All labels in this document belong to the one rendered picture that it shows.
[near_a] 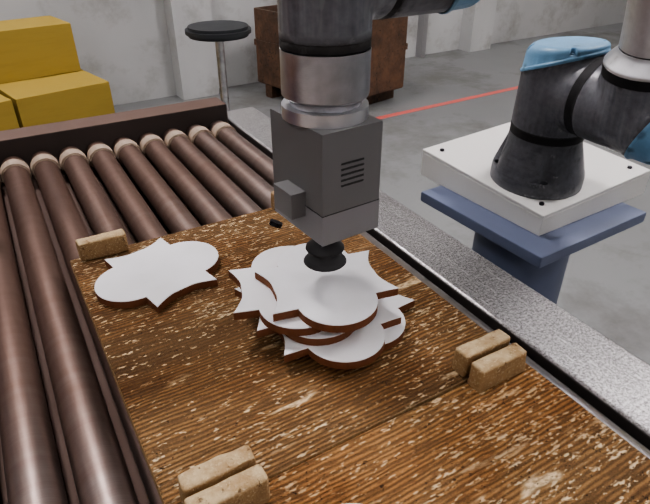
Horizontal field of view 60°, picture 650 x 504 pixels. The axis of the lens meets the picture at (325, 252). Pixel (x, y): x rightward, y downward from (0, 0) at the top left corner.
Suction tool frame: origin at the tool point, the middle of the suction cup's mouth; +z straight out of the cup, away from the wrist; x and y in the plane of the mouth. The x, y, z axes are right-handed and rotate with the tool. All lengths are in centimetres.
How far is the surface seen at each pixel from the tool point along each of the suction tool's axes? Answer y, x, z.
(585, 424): 24.7, 10.1, 7.3
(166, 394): 1.1, -18.2, 7.3
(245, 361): 1.3, -10.3, 7.3
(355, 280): 2.0, 2.4, 2.3
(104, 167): -59, -7, 9
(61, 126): -76, -10, 6
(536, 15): -387, 555, 78
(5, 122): -301, -3, 70
